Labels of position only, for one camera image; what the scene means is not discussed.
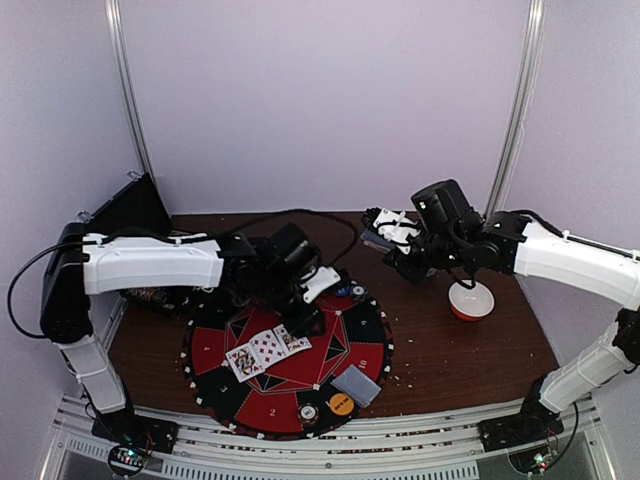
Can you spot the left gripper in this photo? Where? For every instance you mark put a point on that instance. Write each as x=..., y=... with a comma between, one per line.
x=300, y=325

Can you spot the front aluminium rail frame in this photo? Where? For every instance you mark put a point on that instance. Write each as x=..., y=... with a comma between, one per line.
x=442, y=445

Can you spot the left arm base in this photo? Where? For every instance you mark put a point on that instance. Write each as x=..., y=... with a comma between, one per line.
x=131, y=430

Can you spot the aluminium frame post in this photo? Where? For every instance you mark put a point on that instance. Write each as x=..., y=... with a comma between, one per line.
x=523, y=94
x=118, y=41

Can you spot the orange big blind button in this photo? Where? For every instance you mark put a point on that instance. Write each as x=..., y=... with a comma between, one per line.
x=341, y=404

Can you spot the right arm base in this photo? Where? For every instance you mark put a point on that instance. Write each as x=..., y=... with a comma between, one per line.
x=517, y=429

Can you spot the round poker table mat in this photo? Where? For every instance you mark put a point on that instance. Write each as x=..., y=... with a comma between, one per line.
x=257, y=380

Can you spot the right aluminium frame post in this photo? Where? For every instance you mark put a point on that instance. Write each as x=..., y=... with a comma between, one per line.
x=523, y=94

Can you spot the black poker set case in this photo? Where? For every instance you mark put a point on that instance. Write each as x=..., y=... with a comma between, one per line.
x=138, y=205

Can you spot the left aluminium frame post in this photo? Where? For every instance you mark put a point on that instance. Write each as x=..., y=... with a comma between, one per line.
x=118, y=41

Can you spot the deck of blue cards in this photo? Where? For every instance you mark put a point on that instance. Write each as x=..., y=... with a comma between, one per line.
x=375, y=242

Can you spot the face-up queen card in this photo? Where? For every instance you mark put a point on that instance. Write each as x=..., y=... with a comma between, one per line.
x=289, y=343

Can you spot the white and orange bowl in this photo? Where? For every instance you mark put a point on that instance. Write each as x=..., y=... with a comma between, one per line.
x=471, y=304

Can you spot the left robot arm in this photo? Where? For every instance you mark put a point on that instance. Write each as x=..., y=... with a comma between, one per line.
x=281, y=272

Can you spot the red poker chip stack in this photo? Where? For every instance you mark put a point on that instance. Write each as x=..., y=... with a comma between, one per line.
x=308, y=414

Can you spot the face-up king card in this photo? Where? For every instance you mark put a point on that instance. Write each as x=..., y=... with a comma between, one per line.
x=244, y=362

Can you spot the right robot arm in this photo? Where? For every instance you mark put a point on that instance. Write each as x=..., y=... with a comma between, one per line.
x=451, y=234

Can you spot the small pile of dealt cards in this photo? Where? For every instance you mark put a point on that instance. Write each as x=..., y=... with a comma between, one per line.
x=356, y=384

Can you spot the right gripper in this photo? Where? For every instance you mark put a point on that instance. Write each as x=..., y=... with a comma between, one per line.
x=401, y=261

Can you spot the face-up nine card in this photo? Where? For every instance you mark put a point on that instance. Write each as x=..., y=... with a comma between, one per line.
x=267, y=348

